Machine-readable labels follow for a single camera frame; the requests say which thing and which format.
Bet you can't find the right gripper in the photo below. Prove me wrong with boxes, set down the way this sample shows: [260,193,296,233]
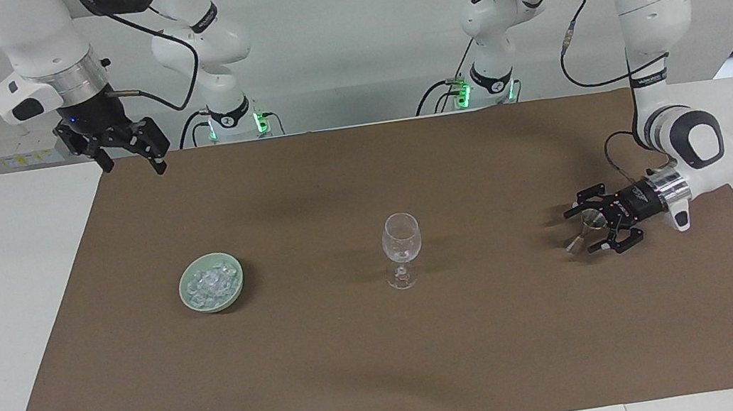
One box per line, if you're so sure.
[48,78,175,190]

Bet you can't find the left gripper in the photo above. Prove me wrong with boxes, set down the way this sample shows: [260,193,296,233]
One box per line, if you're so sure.
[559,174,673,261]

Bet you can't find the clear ice cubes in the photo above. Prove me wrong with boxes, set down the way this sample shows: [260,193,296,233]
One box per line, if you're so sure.
[181,261,242,309]

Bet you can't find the clear wine glass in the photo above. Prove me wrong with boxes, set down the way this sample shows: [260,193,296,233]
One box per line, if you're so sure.
[376,210,430,293]

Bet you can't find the silver metal jigger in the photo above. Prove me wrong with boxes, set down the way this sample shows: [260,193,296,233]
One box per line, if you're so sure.
[559,209,608,256]

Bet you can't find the pale green bowl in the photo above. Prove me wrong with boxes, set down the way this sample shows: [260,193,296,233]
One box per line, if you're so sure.
[173,248,249,318]

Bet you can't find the black cable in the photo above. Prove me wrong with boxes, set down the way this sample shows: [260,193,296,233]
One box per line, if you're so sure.
[514,0,674,98]
[602,126,655,191]
[406,38,484,117]
[87,0,209,123]
[173,108,216,151]

